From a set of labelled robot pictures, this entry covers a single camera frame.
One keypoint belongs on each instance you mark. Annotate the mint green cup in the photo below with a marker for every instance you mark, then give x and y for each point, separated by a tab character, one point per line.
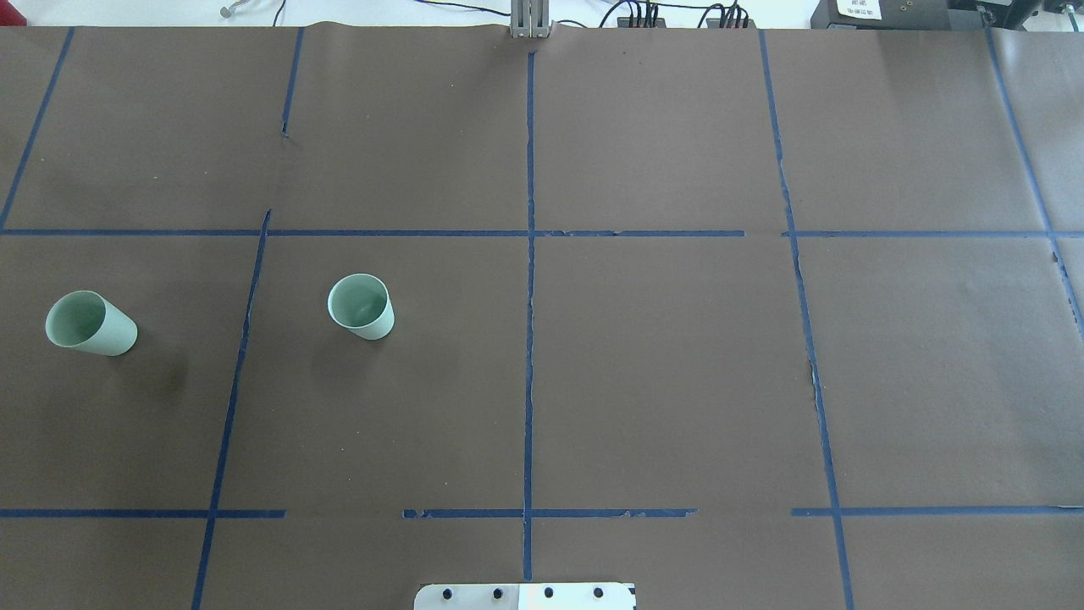
361	303
84	321

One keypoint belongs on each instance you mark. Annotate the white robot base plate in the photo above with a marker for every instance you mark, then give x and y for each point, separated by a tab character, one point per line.
567	595

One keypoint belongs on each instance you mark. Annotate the grey aluminium post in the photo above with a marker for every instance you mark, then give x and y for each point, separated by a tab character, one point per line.
530	19

